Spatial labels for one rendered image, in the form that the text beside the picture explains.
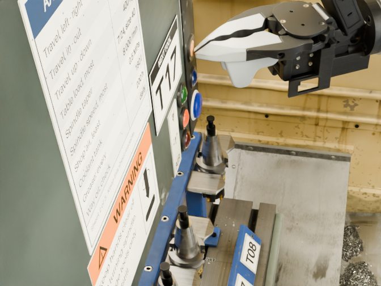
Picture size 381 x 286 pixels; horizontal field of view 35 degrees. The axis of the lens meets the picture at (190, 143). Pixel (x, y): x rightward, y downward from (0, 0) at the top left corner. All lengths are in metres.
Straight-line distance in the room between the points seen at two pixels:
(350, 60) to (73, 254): 0.45
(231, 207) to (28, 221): 1.21
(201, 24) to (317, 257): 0.67
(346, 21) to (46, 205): 0.44
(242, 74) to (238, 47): 0.04
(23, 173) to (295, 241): 1.36
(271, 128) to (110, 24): 1.28
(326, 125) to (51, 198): 1.33
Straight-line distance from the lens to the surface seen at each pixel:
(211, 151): 1.14
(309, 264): 1.64
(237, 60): 0.65
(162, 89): 0.56
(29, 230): 0.34
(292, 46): 0.65
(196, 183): 1.15
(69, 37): 0.36
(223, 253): 1.43
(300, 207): 1.67
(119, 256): 0.50
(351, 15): 0.70
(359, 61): 0.75
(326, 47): 0.69
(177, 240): 1.00
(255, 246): 1.41
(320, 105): 1.60
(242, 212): 1.51
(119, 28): 0.44
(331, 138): 1.68
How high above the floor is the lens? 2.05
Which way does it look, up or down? 43 degrees down
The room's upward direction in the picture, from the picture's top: 4 degrees counter-clockwise
